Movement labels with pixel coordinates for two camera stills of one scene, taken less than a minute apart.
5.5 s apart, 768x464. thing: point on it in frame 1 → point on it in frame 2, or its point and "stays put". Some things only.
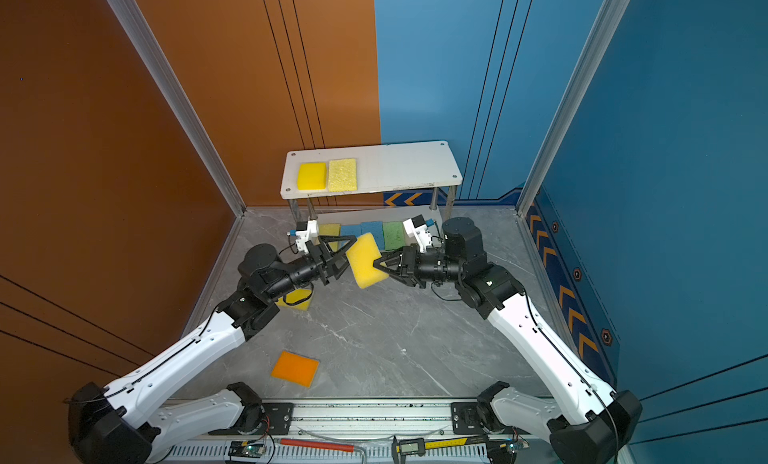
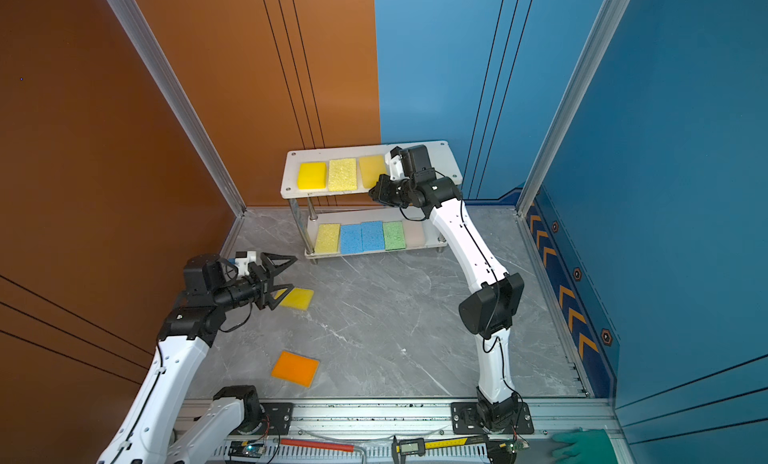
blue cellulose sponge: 376,229 stays put
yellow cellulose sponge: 330,229 stays put
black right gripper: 410,263 → 382,197
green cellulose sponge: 394,235 stays put
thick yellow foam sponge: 312,176 stays put
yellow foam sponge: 362,254 → 371,168
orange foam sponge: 295,368 stays put
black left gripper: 320,268 → 262,282
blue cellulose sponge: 351,230 stays put
